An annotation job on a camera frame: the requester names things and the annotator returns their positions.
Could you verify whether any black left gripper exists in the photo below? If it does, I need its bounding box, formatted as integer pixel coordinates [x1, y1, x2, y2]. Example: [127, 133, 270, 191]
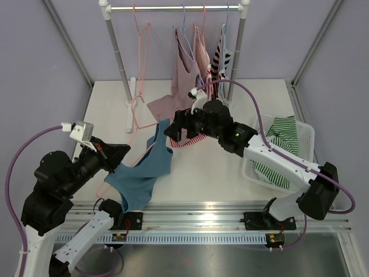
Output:
[63, 135, 131, 196]

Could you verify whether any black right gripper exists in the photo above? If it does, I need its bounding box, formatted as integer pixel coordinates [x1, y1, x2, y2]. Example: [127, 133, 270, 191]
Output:
[164, 104, 222, 143]

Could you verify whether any teal blue tank top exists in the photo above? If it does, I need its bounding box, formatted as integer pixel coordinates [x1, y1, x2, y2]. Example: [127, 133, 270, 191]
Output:
[104, 119, 173, 213]

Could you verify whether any pink wire hanger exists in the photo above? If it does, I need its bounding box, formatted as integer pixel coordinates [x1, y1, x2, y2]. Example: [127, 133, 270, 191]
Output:
[133, 3, 152, 95]
[193, 3, 215, 96]
[95, 95, 157, 198]

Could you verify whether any mauve pink tank top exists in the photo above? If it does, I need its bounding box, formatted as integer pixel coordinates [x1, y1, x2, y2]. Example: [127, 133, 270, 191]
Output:
[147, 29, 201, 121]

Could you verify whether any red striped tank top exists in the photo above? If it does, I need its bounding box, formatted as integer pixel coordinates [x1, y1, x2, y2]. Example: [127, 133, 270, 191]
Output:
[169, 23, 216, 148]

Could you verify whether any green striped tank top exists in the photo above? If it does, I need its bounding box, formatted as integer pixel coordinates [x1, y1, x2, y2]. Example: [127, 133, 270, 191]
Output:
[253, 115, 299, 190]

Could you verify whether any blue wire hanger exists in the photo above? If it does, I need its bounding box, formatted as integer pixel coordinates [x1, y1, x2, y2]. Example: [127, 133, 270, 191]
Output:
[176, 3, 195, 70]
[218, 5, 229, 104]

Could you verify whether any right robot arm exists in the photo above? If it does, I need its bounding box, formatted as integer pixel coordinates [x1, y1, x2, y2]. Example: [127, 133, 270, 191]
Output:
[164, 100, 339, 230]

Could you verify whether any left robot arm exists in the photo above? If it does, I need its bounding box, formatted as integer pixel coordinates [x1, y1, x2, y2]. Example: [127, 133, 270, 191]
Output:
[17, 137, 130, 276]

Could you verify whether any black white striped tank top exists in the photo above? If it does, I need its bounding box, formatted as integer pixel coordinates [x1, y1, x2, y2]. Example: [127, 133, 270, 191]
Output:
[210, 24, 233, 81]

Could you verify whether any white plastic laundry basket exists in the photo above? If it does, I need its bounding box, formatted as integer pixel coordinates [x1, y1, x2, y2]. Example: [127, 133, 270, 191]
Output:
[242, 115, 315, 193]

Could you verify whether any white metal clothes rack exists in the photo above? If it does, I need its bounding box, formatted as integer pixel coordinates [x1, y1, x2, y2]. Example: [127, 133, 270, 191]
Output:
[99, 1, 250, 133]

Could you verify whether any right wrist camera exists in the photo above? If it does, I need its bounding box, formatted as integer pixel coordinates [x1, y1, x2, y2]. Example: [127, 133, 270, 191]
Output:
[188, 88, 208, 114]

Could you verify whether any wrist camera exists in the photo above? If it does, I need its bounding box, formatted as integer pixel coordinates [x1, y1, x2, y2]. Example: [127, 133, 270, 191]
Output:
[61, 121, 97, 152]
[188, 88, 208, 114]

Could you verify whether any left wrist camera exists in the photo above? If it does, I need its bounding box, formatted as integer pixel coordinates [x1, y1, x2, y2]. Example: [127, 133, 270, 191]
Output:
[61, 121, 97, 152]

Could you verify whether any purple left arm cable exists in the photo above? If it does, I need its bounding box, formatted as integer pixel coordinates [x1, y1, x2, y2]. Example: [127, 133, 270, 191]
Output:
[9, 126, 63, 277]

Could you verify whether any white slotted cable duct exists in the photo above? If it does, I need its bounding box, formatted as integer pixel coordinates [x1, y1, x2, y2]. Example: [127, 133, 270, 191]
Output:
[73, 234, 269, 245]

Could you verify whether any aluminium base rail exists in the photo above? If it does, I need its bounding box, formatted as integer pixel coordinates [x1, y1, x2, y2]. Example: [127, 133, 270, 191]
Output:
[60, 201, 352, 233]

